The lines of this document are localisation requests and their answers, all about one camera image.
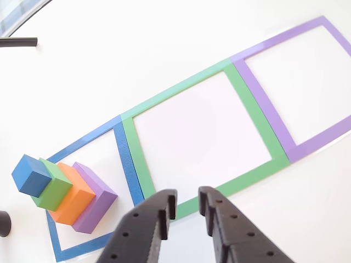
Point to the black camera tripod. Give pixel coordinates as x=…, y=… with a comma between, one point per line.
x=4, y=223

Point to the thin black rod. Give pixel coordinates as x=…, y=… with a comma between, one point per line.
x=19, y=42

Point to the purple block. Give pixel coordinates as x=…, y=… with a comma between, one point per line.
x=100, y=208

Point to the orange block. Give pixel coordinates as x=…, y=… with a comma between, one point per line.
x=74, y=204

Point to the small blue cube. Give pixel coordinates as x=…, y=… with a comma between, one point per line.
x=27, y=170

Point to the green block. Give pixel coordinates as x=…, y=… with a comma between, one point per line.
x=56, y=191

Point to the purple square frame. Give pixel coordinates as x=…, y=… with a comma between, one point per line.
x=263, y=96

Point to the green square frame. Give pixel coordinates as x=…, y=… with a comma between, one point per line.
x=142, y=164

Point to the blue square frame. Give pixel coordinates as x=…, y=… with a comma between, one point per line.
x=129, y=170

